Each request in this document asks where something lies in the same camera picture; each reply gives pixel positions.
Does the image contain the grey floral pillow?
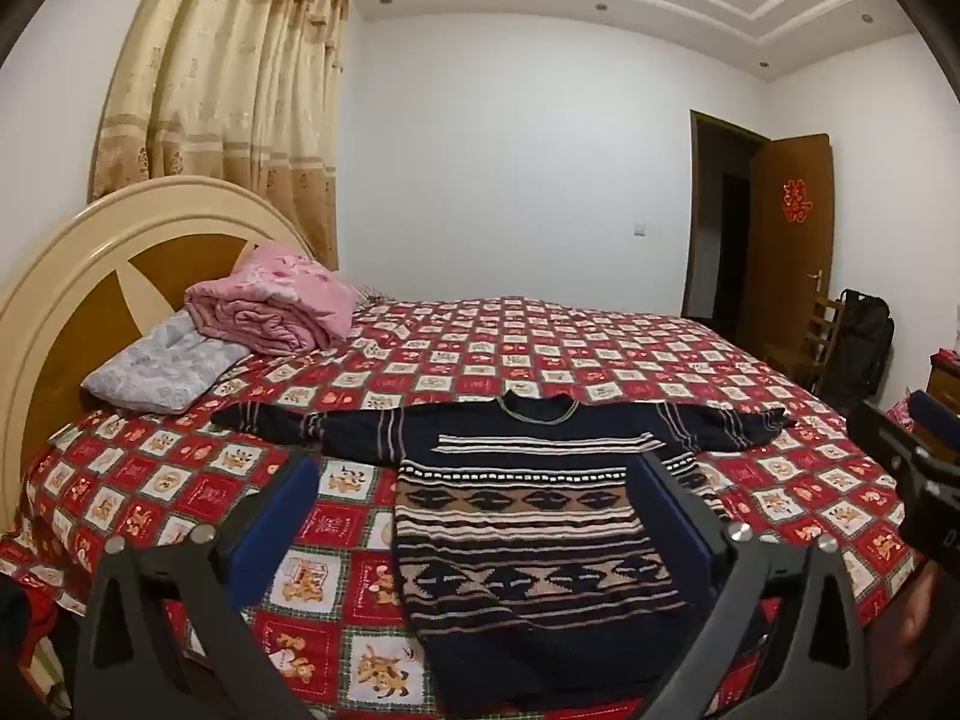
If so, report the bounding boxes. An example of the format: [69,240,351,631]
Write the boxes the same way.
[81,309,251,415]

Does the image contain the red checkered bear bedspread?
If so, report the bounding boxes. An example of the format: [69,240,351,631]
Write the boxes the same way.
[0,295,931,720]

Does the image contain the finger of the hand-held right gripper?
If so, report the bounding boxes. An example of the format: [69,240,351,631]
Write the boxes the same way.
[906,388,960,466]
[847,399,935,485]

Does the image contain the person's right forearm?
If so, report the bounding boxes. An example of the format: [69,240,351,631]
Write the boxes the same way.
[862,559,960,720]

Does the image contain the wooden chair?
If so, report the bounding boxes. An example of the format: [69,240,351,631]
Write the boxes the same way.
[765,296,848,395]

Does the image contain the black bag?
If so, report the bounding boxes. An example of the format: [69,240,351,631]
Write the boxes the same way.
[821,287,895,415]

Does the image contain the person's dark clothing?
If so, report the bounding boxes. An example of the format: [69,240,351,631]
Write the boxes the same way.
[0,577,72,720]

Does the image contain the navy patterned knit sweater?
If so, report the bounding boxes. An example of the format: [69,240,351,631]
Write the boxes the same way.
[211,392,796,717]

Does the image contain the cream and wood headboard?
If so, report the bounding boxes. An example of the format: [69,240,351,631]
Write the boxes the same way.
[0,175,316,533]

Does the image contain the folded pink quilt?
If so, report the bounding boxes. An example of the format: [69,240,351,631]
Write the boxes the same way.
[185,242,357,355]

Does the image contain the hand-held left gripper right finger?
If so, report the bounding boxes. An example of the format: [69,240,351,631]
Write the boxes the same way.
[637,450,875,720]

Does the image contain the beige patterned curtain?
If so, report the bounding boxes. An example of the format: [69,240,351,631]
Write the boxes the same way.
[88,0,353,271]

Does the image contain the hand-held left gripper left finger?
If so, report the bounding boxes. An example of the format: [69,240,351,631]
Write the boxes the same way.
[71,450,323,720]

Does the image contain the brown wooden door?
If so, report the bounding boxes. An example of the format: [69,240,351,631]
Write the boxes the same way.
[750,133,835,383]

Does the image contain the dark wooden door frame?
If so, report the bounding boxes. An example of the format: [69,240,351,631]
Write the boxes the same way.
[681,110,773,320]

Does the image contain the wooden nightstand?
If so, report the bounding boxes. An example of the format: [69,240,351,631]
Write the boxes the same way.
[926,349,960,421]

